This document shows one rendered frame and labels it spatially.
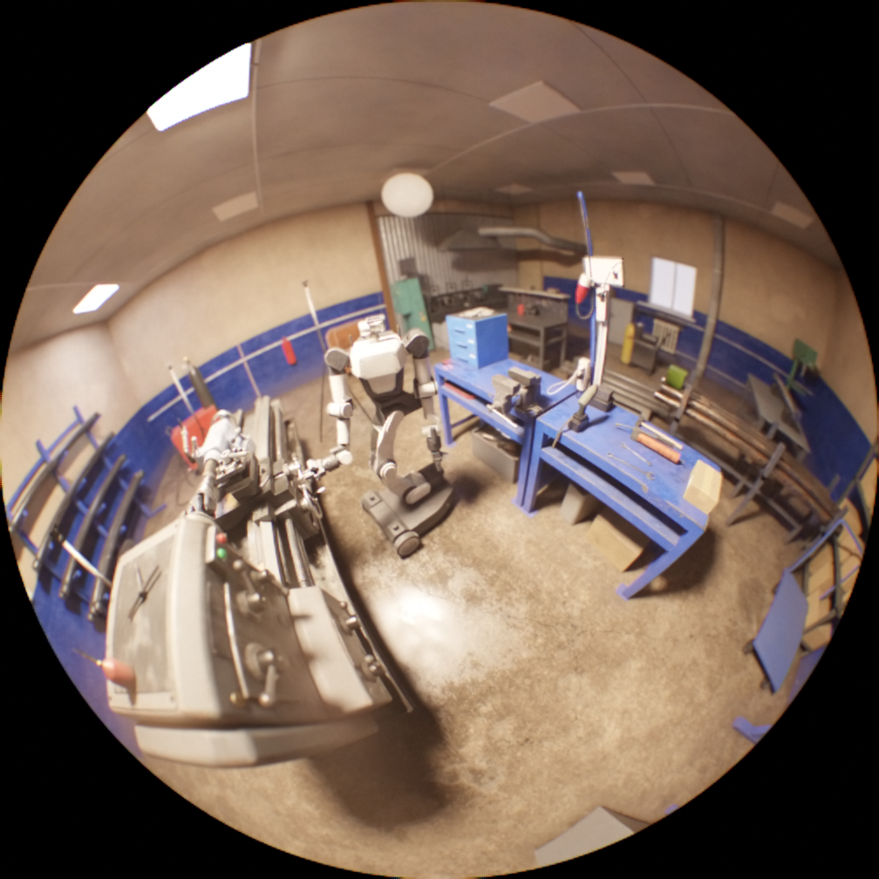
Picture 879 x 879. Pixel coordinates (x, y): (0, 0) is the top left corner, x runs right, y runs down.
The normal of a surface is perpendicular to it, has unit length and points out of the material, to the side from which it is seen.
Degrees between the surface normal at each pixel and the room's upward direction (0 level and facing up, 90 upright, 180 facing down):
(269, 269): 90
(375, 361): 89
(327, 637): 32
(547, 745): 0
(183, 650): 45
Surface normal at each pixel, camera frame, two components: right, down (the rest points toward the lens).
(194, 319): 0.54, 0.47
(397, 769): -0.13, -0.78
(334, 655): 0.33, -0.88
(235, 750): 0.51, -0.84
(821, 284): -0.83, 0.43
